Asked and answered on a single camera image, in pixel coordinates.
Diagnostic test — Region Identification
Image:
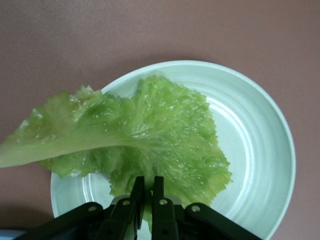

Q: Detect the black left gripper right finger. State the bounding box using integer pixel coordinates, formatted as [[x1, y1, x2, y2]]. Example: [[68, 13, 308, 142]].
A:
[[150, 176, 261, 240]]

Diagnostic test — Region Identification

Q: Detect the green lettuce leaf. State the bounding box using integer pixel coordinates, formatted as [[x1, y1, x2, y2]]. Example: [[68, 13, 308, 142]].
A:
[[0, 71, 232, 235]]

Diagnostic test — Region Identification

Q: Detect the pale green round plate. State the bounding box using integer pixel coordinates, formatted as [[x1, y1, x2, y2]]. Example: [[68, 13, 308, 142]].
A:
[[49, 59, 297, 240]]

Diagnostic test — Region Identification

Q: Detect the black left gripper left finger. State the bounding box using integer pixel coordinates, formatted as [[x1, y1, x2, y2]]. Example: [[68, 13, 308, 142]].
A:
[[14, 176, 146, 240]]

